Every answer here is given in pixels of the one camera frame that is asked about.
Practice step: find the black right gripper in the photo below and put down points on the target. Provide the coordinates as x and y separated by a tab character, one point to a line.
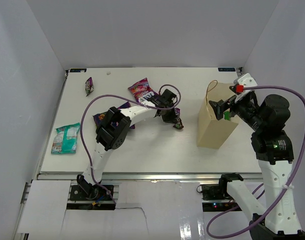
219	107

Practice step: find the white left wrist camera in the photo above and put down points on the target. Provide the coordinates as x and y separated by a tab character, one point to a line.
171	101

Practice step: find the left black XDOF label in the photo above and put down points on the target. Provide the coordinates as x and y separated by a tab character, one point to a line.
77	70

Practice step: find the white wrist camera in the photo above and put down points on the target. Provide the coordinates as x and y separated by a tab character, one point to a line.
244	81
171	101

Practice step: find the brown M&M's packet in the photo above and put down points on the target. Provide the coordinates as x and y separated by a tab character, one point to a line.
178	122

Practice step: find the teal white snack packet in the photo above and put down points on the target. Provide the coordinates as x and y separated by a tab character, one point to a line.
66	139

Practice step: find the dark blue purple snack bag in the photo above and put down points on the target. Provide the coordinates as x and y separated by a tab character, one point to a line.
99	117

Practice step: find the black xdof label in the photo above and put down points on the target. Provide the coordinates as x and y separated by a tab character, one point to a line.
226	69
77	70

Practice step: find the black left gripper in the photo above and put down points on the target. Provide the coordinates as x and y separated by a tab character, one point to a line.
171	119

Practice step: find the brown paper bag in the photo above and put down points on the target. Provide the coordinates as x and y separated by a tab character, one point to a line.
211	132

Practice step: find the green Fox's candy bag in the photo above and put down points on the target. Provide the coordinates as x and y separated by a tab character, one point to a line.
227	116

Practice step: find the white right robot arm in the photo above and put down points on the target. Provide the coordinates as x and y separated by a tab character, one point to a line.
278	219

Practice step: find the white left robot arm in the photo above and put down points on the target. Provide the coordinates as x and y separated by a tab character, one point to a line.
112	131

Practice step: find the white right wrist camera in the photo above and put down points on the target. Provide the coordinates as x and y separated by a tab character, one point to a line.
244	81

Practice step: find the small purple candy packet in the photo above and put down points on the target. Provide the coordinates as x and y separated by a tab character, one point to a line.
89	86

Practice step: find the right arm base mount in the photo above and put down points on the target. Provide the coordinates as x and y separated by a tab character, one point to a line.
213	200

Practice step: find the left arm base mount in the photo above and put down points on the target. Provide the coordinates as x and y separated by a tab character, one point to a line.
94	198

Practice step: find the right black XDOF label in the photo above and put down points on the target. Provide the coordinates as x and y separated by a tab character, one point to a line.
226	69

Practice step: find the pink Fox's candy bag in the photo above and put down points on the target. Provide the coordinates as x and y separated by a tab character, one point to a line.
142	91

